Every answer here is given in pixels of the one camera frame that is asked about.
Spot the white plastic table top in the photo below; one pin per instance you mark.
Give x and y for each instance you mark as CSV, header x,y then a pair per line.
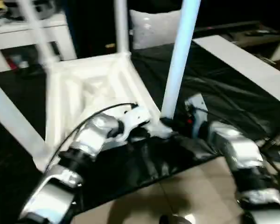
x,y
84,88

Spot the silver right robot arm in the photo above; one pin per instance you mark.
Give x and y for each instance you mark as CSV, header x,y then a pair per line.
x,y
238,158

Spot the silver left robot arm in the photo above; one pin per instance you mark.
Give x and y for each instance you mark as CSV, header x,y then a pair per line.
x,y
74,163

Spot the white flat board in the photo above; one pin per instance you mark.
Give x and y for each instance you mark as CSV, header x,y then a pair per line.
x,y
247,65

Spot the grey cushion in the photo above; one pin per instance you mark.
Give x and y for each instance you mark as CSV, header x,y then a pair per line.
x,y
154,28

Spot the white glass-door cabinet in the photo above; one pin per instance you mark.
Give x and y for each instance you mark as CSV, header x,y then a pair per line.
x,y
28,37

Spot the dark round appliance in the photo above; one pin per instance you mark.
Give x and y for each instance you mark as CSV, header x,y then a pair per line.
x,y
18,7

